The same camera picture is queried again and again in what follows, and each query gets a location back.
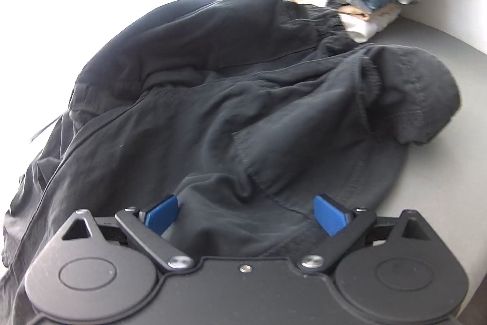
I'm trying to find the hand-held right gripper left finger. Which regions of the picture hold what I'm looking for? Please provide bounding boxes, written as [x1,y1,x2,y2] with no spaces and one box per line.
[62,194,195,271]

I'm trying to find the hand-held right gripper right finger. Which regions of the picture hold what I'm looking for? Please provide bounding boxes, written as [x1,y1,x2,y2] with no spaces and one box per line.
[299,194,435,271]

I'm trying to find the black garment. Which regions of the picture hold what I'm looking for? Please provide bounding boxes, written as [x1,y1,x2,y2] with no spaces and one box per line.
[0,0,463,325]

